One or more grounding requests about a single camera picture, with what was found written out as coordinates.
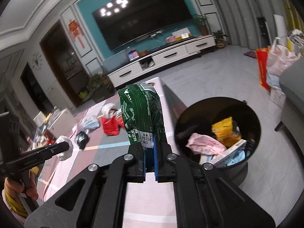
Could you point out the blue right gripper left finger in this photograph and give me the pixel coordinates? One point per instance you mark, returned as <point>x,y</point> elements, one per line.
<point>144,164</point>

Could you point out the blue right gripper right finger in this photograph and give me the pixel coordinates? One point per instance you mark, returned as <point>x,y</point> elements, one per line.
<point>156,164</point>

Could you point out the green snack bag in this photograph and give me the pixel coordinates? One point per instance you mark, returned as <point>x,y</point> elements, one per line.
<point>142,114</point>

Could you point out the red cigarette box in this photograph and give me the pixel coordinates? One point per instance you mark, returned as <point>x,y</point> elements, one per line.
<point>112,126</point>

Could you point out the dark grey bag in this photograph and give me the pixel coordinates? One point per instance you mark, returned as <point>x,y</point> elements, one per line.
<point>81,139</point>

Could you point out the clear blue printed bag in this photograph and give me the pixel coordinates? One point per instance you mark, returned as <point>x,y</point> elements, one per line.
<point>90,124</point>

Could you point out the yellow snack bag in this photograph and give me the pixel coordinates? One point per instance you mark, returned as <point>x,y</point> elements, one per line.
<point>227,132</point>

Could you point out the black round trash bin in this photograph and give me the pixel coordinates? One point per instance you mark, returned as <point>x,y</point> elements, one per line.
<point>199,118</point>

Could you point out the person left hand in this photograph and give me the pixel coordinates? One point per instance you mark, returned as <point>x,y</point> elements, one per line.
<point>12,188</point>

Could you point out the striped patchwork table cloth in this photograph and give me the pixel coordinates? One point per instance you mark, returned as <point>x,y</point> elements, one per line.
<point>149,204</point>

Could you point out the white storage box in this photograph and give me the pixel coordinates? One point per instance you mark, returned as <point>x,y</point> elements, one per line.
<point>63,124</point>

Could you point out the green plants left shelf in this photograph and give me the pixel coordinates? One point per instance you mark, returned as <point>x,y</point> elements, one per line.
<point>101,86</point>

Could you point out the white tv cabinet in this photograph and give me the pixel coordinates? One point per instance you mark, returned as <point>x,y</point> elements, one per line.
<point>161,58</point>

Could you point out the small potted floor plant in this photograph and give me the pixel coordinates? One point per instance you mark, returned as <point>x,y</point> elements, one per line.
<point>219,38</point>

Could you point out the red chinese knot decoration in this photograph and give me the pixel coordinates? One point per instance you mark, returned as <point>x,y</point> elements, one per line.
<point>75,31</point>

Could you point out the potted plant by curtain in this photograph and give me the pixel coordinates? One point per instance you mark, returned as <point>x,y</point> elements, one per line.
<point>201,22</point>

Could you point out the red paper shopping bag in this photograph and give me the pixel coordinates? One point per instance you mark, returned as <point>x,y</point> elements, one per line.
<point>261,56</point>

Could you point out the grey sofa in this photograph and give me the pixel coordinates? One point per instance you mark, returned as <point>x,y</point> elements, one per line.
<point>291,84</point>

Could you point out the large black television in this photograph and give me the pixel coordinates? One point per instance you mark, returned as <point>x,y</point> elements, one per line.
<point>122,21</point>

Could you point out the white pink plastic bag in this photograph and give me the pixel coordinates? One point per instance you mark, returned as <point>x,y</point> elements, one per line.
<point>278,60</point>

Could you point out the black upright vacuum cleaner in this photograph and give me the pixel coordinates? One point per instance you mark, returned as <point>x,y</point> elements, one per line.
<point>262,23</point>

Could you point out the grey curtain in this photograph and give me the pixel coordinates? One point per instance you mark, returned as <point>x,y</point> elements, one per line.
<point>239,18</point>

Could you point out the black wall clock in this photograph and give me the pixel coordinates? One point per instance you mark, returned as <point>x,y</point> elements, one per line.
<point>37,61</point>

